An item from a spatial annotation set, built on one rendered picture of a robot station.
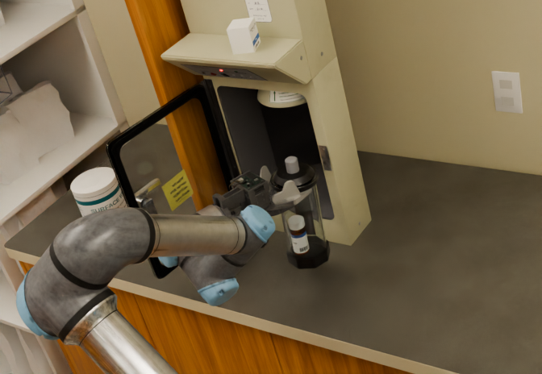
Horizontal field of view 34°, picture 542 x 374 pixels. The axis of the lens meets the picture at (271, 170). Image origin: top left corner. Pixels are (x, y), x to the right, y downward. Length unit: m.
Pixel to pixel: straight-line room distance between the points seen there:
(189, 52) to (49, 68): 1.38
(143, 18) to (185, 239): 0.68
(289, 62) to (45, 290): 0.73
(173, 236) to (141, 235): 0.09
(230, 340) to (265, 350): 0.11
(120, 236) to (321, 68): 0.73
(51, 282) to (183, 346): 1.00
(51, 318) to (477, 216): 1.14
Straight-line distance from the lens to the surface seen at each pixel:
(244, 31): 1.91
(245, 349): 2.27
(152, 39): 2.11
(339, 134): 2.10
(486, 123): 2.38
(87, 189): 2.49
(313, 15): 1.96
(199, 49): 2.02
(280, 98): 2.09
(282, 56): 1.88
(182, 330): 2.39
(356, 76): 2.49
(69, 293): 1.49
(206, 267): 1.80
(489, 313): 1.98
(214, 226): 1.65
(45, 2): 3.16
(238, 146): 2.25
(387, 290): 2.07
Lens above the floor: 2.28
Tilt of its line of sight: 31 degrees down
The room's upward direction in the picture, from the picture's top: 15 degrees counter-clockwise
